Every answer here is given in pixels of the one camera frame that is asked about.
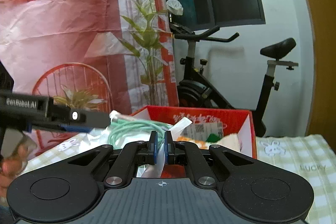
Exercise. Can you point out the white plastic bag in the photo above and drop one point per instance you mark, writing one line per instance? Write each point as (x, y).
(174, 6)

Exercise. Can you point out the white and orange cloth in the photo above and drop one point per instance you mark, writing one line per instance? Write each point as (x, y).
(225, 142)

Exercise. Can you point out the black exercise bike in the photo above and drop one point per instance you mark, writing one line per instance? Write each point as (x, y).
(210, 87)

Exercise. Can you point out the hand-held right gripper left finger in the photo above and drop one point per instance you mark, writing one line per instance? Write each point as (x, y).
(155, 148)

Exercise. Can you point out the green felt pouch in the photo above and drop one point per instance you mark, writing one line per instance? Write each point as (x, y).
(213, 138)

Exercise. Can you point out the wooden door panel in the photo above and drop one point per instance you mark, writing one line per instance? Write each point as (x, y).
(323, 29)

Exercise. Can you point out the red printed backdrop cloth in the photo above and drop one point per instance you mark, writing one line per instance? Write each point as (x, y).
(65, 16)

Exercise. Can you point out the person's left hand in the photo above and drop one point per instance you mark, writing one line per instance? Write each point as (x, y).
(14, 161)

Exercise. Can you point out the red strawberry print cardboard box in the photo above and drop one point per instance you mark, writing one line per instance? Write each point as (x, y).
(246, 134)

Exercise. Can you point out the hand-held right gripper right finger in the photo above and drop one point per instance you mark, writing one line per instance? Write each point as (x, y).
(168, 148)

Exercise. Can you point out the green checked tablecloth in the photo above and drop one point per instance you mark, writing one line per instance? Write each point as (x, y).
(294, 155)

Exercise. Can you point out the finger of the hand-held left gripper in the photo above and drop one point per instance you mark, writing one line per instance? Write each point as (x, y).
(89, 117)

